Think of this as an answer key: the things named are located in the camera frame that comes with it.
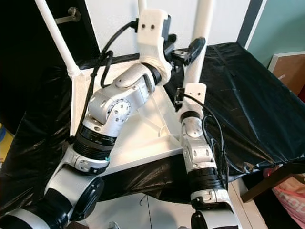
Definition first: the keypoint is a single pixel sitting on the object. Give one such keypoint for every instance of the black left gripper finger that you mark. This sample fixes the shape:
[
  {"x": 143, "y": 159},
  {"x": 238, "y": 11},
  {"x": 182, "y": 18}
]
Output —
[{"x": 195, "y": 50}]

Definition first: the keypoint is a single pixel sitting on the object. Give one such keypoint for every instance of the white plastic table leg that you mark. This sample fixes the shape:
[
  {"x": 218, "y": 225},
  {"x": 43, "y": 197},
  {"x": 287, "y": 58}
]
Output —
[
  {"x": 201, "y": 24},
  {"x": 142, "y": 5},
  {"x": 58, "y": 38}
]

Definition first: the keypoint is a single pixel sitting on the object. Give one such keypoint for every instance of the white plastic table top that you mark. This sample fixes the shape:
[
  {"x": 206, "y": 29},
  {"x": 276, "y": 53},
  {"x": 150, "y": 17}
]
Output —
[{"x": 78, "y": 109}]

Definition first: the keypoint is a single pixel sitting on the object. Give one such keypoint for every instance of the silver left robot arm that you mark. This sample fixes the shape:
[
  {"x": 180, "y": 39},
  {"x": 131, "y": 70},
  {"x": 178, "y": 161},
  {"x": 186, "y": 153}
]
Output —
[{"x": 119, "y": 109}]

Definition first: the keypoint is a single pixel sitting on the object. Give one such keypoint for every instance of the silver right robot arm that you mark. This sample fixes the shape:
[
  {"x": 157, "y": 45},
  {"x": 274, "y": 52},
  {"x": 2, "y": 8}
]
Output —
[{"x": 195, "y": 148}]

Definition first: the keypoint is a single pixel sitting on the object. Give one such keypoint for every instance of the black plastic table cover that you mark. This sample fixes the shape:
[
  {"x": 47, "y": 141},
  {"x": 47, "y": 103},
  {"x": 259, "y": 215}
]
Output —
[{"x": 252, "y": 105}]

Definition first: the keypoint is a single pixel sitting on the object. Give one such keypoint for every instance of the white framed brown board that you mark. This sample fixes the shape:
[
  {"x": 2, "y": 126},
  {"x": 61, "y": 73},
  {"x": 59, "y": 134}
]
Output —
[{"x": 288, "y": 71}]

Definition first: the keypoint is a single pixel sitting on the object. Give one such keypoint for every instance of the yellow plastic object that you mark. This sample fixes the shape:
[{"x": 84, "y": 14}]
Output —
[{"x": 3, "y": 143}]

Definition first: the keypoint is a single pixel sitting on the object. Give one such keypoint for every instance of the pink clear plastic bag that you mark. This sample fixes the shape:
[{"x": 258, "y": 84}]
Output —
[{"x": 290, "y": 191}]

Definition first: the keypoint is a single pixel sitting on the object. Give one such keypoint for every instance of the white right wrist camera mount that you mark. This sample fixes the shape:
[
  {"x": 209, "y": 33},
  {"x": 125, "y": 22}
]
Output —
[{"x": 193, "y": 95}]

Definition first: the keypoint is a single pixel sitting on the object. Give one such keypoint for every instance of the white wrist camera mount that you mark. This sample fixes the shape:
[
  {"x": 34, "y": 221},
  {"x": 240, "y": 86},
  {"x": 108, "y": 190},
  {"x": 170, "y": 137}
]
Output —
[
  {"x": 152, "y": 33},
  {"x": 193, "y": 95}
]

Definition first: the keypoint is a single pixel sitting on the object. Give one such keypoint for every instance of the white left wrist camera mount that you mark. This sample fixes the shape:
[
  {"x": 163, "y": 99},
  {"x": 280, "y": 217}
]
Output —
[{"x": 152, "y": 33}]

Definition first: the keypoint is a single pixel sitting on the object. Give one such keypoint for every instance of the dark grey wall trim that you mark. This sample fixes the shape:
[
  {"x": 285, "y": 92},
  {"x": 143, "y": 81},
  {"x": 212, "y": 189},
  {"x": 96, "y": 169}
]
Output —
[{"x": 251, "y": 21}]

